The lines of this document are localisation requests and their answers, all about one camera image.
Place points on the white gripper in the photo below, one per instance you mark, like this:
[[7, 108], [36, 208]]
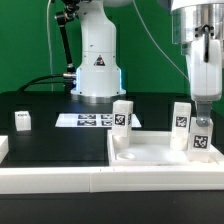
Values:
[[204, 64]]

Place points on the white square table top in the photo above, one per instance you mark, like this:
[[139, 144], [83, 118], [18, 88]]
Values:
[[152, 148]]

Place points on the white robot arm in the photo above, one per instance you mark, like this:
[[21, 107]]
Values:
[[197, 25]]

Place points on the printed tag sheet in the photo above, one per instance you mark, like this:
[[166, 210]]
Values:
[[89, 120]]

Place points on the white U-shaped fence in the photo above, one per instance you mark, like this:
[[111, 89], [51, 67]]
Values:
[[108, 179]]

